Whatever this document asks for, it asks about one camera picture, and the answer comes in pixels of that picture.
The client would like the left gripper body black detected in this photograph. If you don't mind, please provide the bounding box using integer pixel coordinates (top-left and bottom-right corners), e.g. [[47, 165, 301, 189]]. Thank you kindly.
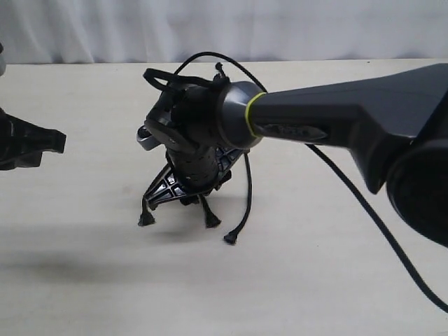
[[1, 109, 46, 171]]

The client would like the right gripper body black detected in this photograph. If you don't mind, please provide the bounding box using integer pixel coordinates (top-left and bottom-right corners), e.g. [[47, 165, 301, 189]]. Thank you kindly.
[[143, 84, 210, 186]]

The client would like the black rope strand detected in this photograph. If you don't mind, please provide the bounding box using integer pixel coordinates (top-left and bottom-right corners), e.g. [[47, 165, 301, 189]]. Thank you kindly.
[[137, 197, 156, 228], [199, 62, 225, 230], [223, 153, 253, 245]]

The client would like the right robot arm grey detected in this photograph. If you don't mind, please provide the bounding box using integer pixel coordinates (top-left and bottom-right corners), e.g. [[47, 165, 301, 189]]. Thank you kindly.
[[136, 63, 447, 246]]

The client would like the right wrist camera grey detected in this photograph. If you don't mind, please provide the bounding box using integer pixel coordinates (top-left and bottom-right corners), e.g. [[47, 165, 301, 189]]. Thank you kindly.
[[136, 125, 161, 151]]

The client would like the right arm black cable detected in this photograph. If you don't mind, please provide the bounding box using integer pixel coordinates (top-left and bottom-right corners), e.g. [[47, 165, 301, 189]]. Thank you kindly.
[[142, 52, 448, 314]]

